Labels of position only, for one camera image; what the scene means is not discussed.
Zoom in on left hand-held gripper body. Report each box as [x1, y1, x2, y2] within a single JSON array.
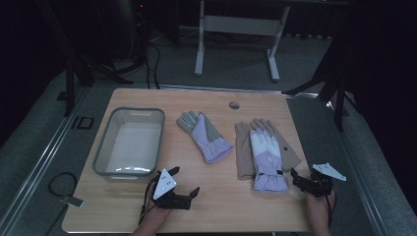
[[151, 168, 193, 210]]

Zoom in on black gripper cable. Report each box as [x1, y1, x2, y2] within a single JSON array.
[[139, 178, 159, 227], [324, 188, 337, 228]]

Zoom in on purple and grey glove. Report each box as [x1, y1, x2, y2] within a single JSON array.
[[176, 110, 234, 165]]

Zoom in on black cable loop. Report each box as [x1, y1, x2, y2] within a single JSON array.
[[48, 171, 79, 198]]

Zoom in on person's left hand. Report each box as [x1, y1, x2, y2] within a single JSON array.
[[143, 200, 173, 224]]

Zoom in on white desk frame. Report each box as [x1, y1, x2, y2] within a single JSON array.
[[194, 0, 291, 83]]

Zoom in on purple and white glove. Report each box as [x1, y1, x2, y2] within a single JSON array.
[[249, 127, 290, 193]]

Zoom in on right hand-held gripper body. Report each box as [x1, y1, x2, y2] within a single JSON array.
[[303, 162, 347, 199]]

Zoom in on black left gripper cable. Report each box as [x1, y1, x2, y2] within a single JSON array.
[[139, 178, 159, 227]]

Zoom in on grey flat tag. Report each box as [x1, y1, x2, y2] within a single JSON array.
[[60, 195, 86, 208]]

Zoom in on beige glove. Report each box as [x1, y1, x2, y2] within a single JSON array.
[[249, 117, 302, 173], [234, 122, 256, 181]]

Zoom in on person's right hand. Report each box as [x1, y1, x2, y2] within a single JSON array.
[[306, 190, 336, 224]]

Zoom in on black floor cables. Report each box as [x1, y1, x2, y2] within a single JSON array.
[[144, 41, 162, 90]]

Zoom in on metal floor rail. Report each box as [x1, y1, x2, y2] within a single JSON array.
[[0, 88, 90, 236], [326, 97, 391, 236]]

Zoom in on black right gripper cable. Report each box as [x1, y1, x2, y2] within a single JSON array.
[[324, 188, 337, 228]]

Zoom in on black metal stand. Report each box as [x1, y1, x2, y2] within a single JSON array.
[[33, 0, 134, 118], [283, 29, 357, 133]]

